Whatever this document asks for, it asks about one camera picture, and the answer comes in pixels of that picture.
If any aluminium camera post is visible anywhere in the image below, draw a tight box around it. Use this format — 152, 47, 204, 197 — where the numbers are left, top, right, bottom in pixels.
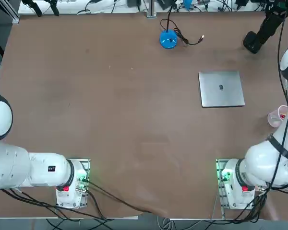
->
146, 0, 157, 19

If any blue desk lamp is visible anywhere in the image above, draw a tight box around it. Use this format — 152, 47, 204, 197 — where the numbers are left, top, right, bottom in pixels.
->
159, 0, 195, 50

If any long white power strip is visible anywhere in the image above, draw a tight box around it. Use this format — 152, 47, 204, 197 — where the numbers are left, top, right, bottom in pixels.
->
59, 0, 116, 8

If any clear pink pen cup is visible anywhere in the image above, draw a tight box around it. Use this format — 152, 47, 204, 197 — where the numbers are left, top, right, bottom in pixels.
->
267, 105, 288, 128

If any black tripod leg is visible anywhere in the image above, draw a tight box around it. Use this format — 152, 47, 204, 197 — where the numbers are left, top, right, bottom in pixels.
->
21, 0, 43, 18
46, 0, 60, 17

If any grey closed laptop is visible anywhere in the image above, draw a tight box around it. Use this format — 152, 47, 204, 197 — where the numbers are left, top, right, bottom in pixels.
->
198, 70, 246, 108

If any black desktop phone stand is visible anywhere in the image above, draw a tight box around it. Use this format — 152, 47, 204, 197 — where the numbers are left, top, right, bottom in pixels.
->
242, 30, 264, 54

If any black left base cable bundle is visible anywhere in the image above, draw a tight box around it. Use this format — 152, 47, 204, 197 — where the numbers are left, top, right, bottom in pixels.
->
0, 187, 114, 221

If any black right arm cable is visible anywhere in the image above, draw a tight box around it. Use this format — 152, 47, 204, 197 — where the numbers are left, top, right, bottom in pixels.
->
268, 13, 288, 192

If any black smartphone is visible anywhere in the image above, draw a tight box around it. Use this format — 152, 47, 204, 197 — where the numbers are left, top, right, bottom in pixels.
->
257, 11, 288, 46

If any black right base cable bundle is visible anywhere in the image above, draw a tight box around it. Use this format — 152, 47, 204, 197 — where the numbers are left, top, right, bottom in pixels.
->
234, 186, 270, 221

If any black base cable bundle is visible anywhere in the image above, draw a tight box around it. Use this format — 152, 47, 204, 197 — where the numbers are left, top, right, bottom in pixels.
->
0, 187, 114, 221
234, 186, 270, 221

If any black cable across table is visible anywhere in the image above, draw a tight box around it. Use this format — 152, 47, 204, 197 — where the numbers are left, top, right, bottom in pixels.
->
85, 180, 169, 216

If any black lamp usb cable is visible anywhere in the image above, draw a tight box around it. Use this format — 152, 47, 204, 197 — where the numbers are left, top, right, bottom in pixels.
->
160, 18, 205, 46

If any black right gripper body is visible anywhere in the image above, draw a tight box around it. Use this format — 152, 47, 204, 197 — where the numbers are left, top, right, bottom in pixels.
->
265, 0, 288, 15

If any aluminium profile rail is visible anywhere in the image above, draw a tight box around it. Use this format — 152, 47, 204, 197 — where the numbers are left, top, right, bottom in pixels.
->
0, 0, 20, 24

